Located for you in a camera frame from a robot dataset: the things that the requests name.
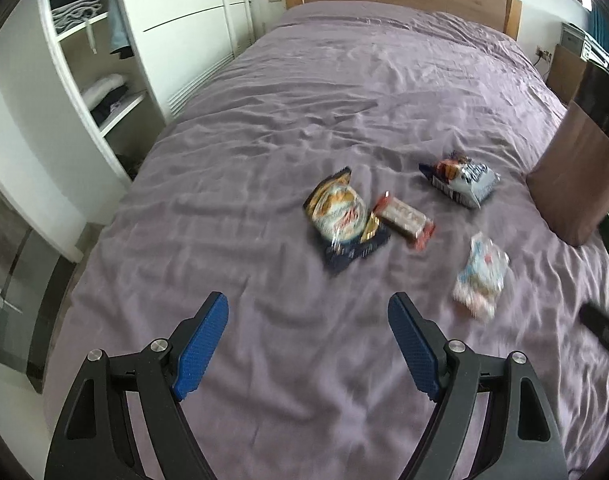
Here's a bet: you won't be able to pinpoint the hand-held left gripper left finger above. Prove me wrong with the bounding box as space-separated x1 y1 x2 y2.
44 291 230 480

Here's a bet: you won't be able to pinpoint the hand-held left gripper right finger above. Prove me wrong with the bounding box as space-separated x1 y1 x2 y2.
387 291 569 480

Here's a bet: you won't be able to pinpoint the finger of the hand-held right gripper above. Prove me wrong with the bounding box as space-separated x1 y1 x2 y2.
579 302 609 357

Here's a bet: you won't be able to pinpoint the pink white snack packet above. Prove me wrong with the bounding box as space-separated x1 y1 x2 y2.
451 231 511 322

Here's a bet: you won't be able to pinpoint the red white snack bar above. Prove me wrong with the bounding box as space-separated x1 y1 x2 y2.
371 191 437 252

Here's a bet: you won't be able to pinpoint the round gold navy snack packet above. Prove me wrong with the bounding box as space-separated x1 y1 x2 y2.
303 166 391 277

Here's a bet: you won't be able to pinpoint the blue white snack packet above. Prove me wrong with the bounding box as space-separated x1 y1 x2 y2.
419 151 501 210

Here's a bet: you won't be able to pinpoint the brown paper bag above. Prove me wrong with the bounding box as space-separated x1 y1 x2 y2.
526 59 609 247

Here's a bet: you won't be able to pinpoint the wooden dresser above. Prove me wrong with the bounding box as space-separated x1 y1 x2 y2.
547 44 591 107

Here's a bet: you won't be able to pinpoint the white and dark folded clothes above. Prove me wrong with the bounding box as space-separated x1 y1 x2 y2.
80 73 136 127

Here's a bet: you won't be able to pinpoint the grey printer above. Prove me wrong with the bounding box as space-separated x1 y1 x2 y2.
559 22 609 69

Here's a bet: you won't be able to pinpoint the blue curtain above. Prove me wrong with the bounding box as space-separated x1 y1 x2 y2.
587 0 609 57

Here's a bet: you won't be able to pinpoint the white wardrobe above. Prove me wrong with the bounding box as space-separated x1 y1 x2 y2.
34 0 258 187

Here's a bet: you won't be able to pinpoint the hanging light blue garment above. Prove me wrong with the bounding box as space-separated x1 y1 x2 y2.
106 0 134 57

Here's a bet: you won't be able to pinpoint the grey and dark folded clothes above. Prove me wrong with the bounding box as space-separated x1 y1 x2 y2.
48 0 106 37

